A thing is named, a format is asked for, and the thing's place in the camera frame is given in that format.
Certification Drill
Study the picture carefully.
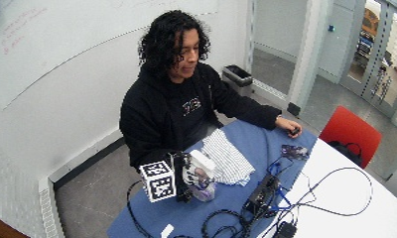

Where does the white striped cloth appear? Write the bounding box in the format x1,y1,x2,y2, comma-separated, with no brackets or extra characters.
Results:
200,128,258,187

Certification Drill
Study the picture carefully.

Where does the black bag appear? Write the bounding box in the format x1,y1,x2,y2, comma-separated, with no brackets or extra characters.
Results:
327,140,364,168

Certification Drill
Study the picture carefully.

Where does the small dark circuit board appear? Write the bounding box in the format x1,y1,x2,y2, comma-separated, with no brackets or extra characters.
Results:
282,144,311,162

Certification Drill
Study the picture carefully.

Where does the brown wooden furniture corner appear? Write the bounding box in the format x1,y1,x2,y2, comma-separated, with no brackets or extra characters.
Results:
0,209,33,238

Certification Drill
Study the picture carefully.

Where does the person in black hoodie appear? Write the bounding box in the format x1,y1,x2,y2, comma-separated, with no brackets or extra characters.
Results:
118,9,304,171

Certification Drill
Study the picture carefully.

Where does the white cube with black markers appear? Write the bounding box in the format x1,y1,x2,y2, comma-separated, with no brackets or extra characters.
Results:
139,160,178,203

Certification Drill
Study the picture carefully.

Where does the glass door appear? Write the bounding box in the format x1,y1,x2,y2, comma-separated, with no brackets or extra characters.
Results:
339,0,397,137

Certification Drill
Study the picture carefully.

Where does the long thin black cable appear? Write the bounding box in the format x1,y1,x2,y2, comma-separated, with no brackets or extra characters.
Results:
270,167,375,238

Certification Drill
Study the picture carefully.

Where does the black power adapter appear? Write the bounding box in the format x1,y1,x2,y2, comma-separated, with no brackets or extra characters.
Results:
276,221,299,238

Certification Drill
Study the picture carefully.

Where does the white paper tag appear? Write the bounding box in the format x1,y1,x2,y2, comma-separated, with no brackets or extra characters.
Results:
161,223,177,238

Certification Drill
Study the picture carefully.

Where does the whiteboard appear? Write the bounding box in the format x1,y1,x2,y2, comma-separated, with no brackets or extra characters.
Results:
0,0,220,111

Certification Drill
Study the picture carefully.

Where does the grey trash bin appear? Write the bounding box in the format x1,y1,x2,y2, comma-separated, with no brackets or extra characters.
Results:
222,63,256,97

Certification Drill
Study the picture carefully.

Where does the thick black cable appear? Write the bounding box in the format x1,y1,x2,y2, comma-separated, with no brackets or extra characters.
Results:
126,179,158,238

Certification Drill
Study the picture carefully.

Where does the white wall vent grille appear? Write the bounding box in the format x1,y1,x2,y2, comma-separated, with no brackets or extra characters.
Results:
37,177,63,238

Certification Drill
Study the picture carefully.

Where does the coiled black cable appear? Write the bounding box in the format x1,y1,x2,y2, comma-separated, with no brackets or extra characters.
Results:
200,208,255,238

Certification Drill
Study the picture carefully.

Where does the blue cable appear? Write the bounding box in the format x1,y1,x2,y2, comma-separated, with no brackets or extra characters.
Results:
267,156,302,212

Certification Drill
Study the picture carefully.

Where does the blue tablecloth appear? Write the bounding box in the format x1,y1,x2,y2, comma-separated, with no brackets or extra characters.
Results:
106,119,319,238

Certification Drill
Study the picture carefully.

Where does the black electronics box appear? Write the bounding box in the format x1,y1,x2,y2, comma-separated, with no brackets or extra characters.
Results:
242,174,284,219

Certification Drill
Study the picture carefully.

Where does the red chair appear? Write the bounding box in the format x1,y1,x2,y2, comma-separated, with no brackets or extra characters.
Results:
319,105,384,170

